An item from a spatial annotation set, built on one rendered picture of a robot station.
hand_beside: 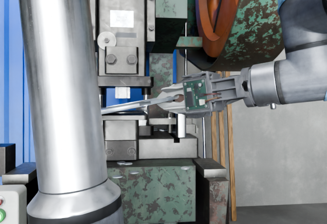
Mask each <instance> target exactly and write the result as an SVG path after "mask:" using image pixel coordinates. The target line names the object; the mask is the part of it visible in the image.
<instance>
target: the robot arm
mask: <svg viewBox="0 0 327 224"><path fill-rule="evenodd" d="M18 3H19V12H20V22H21V31H22V40H23V49H24V58H25V68H26V76H27V86H28V95H29V104H30V113H31V122H32V131H33V141H34V150H35V159H36V172H37V181H38V193H37V194H36V195H35V197H34V198H33V199H32V200H31V202H30V203H29V204H28V205H27V216H28V224H124V217H123V207H122V197H121V190H120V188H119V186H117V185H116V184H115V183H114V182H112V181H111V180H110V179H109V178H108V173H107V163H106V153H105V143H104V134H103V124H102V115H101V105H100V95H99V86H98V76H97V66H96V57H95V47H94V37H93V27H92V18H91V4H90V0H18ZM277 11H278V15H279V16H280V22H281V29H282V35H283V41H284V47H285V54H286V59H283V60H278V61H272V62H266V63H261V64H256V65H253V66H252V67H248V68H243V69H242V70H241V72H240V75H230V76H229V77H226V78H223V77H221V76H220V74H217V73H214V72H209V71H206V72H201V73H195V74H190V75H184V76H182V78H184V79H183V80H182V81H180V82H179V83H175V84H173V85H171V86H170V87H165V88H162V89H161V91H163V92H161V93H160V95H159V96H158V97H157V98H156V99H162V98H167V97H171V96H174V97H176V96H178V95H180V94H183V95H184V101H182V102H171V103H170V102H169V101H168V102H162V103H158V104H157V105H158V106H160V107H161V108H162V109H164V110H167V111H169V112H173V113H177V114H183V115H185V116H188V117H190V118H203V117H206V116H213V112H215V111H218V112H222V110H224V108H226V107H227V105H229V104H231V103H234V102H236V101H239V100H241V99H243V100H244V103H245V105H246V106H247V107H248V108H249V107H256V106H258V107H265V106H269V105H270V108H271V110H274V109H276V104H277V105H285V104H294V103H303V102H312V101H322V100H323V101H327V0H278V9H277Z"/></svg>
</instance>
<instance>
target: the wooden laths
mask: <svg viewBox="0 0 327 224"><path fill-rule="evenodd" d="M217 74H220V76H222V72H221V71H217ZM229 76H230V72H227V71H225V77H229ZM218 125H219V151H220V164H221V165H222V166H223V167H225V146H224V122H223V110H222V112H219V113H218ZM227 125H228V149H229V173H230V196H231V220H232V221H236V189H235V166H234V144H233V121H232V104H229V105H227ZM202 137H203V158H206V139H205V117H203V118H202ZM211 137H212V159H214V160H215V161H216V162H218V160H217V133H216V112H213V116H211Z"/></svg>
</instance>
